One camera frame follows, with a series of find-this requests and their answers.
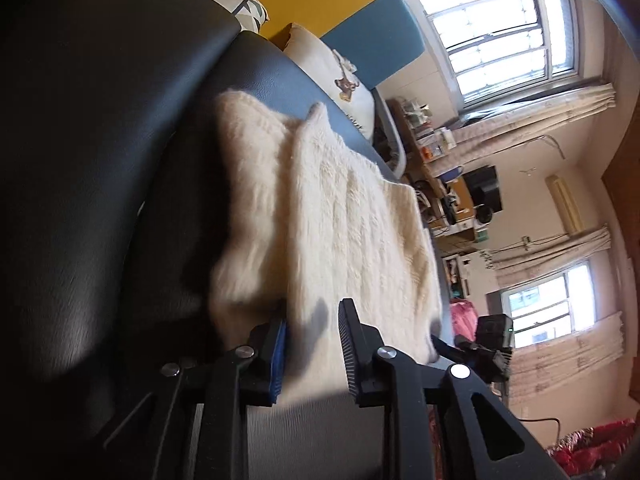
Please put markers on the blue chair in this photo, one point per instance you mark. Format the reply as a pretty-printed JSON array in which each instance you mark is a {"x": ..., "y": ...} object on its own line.
[{"x": 452, "y": 174}]

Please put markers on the wall air conditioner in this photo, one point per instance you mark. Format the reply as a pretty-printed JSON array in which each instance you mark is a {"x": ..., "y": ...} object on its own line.
[{"x": 565, "y": 205}]

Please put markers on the wooden desk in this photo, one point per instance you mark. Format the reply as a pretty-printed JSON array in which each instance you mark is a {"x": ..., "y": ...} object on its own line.
[{"x": 425, "y": 162}]

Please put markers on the grey yellow blue sofa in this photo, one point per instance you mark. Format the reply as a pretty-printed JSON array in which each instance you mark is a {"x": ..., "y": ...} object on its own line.
[{"x": 370, "y": 35}]

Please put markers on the pink quilt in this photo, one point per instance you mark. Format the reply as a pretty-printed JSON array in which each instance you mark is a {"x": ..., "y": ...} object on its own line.
[{"x": 462, "y": 320}]

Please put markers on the cream knit sweater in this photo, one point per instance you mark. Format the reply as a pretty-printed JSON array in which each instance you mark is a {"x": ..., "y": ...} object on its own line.
[{"x": 340, "y": 220}]

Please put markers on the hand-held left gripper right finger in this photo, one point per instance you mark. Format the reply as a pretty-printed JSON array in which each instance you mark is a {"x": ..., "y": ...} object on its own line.
[{"x": 347, "y": 355}]

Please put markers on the beige patterned curtain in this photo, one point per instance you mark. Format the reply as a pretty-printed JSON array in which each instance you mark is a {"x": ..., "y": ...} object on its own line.
[
  {"x": 550, "y": 250},
  {"x": 540, "y": 110},
  {"x": 565, "y": 365}
]

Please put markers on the white deer print pillow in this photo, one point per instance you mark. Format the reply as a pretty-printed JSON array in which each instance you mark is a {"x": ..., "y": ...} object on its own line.
[{"x": 320, "y": 60}]

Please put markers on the white round fan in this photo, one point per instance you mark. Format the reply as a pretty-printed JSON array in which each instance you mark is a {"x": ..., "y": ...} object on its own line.
[{"x": 482, "y": 213}]

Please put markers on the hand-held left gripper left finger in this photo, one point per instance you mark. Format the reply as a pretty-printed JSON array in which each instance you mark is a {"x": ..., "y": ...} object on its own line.
[{"x": 280, "y": 360}]

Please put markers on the small barred window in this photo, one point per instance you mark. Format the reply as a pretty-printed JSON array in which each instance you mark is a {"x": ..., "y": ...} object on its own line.
[{"x": 550, "y": 305}]

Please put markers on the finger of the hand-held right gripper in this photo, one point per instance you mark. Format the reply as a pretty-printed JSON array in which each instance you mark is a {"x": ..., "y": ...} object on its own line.
[{"x": 450, "y": 349}]

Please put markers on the black television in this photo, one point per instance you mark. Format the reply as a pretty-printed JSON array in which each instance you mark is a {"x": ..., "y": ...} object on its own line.
[{"x": 482, "y": 185}]

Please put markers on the red patterned blanket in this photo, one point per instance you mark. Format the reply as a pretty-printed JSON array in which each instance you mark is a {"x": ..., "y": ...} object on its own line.
[{"x": 595, "y": 450}]

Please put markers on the wide barred window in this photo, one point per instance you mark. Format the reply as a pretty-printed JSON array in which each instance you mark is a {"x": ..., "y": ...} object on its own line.
[{"x": 500, "y": 35}]

